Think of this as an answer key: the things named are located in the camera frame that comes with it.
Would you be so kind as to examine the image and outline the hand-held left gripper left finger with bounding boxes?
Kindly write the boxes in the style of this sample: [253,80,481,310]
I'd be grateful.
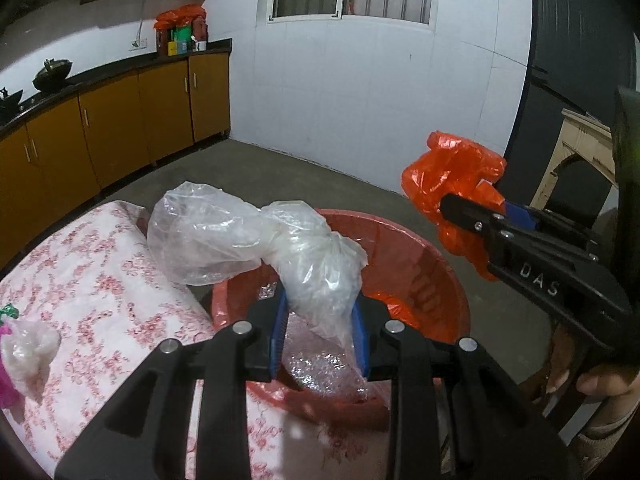
[54,287,290,480]

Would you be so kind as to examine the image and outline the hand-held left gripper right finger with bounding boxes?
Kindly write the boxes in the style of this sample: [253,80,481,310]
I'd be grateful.
[350,297,583,480]

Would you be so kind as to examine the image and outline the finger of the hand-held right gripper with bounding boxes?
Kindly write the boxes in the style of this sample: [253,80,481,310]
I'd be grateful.
[502,200,601,250]
[439,192,516,267]

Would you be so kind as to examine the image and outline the red plastic basket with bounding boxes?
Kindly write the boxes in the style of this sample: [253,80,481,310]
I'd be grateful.
[210,208,472,433]

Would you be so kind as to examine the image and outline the large clear plastic bag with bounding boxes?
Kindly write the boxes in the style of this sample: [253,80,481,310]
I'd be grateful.
[146,180,370,376]

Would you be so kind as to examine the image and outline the person's right hand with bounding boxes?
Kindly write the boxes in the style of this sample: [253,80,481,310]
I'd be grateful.
[545,329,640,402]

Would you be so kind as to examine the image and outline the large bubble wrap sheet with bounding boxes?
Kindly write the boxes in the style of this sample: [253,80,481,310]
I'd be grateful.
[257,282,373,403]

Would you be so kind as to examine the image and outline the floral tablecloth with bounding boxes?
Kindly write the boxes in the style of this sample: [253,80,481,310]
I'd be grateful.
[0,200,391,480]

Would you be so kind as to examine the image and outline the black door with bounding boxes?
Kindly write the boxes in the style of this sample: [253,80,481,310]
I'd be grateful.
[502,0,640,211]

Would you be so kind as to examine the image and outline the small white plastic bag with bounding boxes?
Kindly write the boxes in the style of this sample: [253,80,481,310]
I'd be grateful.
[0,321,62,403]

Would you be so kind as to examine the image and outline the orange base cabinets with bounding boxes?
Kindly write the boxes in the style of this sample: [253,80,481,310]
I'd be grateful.
[0,52,233,273]

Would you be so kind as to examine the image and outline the pink plastic bag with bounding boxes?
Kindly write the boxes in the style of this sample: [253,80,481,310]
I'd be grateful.
[0,322,23,411]

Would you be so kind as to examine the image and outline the black kitchen countertop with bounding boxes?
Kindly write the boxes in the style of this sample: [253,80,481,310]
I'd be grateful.
[0,39,233,133]

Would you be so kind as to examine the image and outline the red plastic bag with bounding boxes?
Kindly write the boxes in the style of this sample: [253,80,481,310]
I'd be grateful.
[154,4,207,31]

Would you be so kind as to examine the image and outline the black wok with lid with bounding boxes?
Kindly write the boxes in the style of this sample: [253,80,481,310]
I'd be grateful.
[32,58,73,92]

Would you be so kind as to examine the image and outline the black cooking pot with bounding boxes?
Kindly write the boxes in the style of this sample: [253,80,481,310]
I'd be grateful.
[0,86,25,123]

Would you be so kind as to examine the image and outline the cream wooden arch frame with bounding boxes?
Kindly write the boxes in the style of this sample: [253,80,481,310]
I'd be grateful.
[530,107,621,211]

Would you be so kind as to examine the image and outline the white power cable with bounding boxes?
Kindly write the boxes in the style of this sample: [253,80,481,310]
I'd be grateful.
[134,0,152,43]

